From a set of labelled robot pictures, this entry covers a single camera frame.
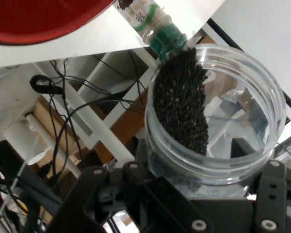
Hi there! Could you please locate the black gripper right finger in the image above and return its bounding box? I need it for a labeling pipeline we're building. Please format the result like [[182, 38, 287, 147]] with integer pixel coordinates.
[[253, 159, 288, 233]]

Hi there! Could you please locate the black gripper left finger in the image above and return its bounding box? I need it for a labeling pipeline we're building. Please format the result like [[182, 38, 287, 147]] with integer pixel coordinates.
[[52, 161, 192, 233]]

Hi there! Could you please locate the clear jar with black seeds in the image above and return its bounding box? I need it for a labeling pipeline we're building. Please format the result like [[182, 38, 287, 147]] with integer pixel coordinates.
[[145, 43, 287, 197]]

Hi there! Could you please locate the green-capped spice bottle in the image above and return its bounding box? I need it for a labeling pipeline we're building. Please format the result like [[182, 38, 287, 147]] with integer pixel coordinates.
[[115, 0, 188, 61]]

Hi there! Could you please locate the red bowl with black seeds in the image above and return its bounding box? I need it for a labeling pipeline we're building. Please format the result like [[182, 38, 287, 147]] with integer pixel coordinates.
[[0, 0, 116, 46]]

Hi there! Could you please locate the black cable with velcro loop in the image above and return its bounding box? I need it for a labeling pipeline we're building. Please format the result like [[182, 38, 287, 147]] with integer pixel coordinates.
[[30, 58, 148, 190]]

